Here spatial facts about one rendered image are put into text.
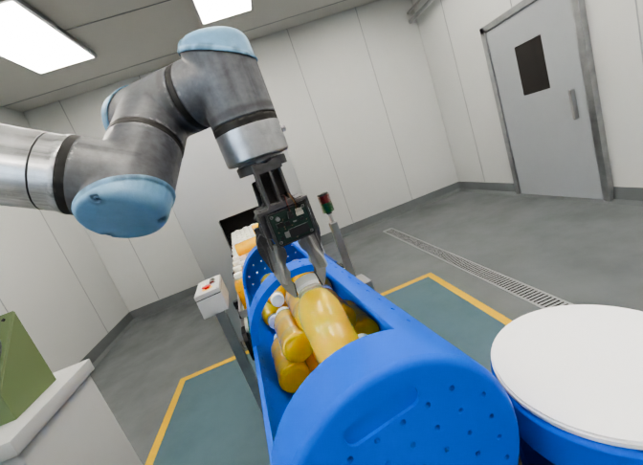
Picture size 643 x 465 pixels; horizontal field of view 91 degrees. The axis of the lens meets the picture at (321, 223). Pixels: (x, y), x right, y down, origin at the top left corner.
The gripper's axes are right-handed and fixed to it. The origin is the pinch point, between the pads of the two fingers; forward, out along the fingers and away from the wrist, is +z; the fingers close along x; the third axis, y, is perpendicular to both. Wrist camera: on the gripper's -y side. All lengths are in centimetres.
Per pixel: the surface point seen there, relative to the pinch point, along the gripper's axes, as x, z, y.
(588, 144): 343, 66, -190
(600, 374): 30.7, 22.6, 19.9
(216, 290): -25, 18, -79
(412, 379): 3.7, 5.4, 22.5
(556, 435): 19.9, 24.6, 21.4
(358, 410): -2.5, 5.4, 22.5
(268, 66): 123, -169, -468
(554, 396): 23.4, 22.6, 18.9
